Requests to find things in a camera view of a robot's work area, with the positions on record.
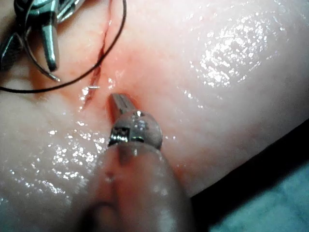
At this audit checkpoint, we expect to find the black thread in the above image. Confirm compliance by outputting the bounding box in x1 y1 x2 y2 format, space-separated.
0 0 127 94

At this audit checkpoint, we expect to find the right arm needle driver jaw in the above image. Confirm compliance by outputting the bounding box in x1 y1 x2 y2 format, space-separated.
41 22 60 73
0 33 26 73

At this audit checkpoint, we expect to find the left arm needle driver jaw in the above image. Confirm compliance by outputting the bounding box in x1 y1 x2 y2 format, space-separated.
109 93 121 122
117 93 139 115

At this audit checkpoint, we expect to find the curved steel needle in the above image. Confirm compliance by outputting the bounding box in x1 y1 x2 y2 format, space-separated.
22 0 61 83

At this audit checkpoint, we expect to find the left arm needle driver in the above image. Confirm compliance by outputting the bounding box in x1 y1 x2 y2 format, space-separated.
108 110 163 149

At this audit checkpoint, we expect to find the tissue pad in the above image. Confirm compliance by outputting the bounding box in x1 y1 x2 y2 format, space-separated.
0 0 309 232

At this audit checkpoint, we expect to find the blue-green cloth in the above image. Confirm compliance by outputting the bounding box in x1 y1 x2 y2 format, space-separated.
209 160 309 232

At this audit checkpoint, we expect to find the right arm needle driver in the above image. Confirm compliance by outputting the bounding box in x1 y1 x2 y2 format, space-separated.
14 0 81 33

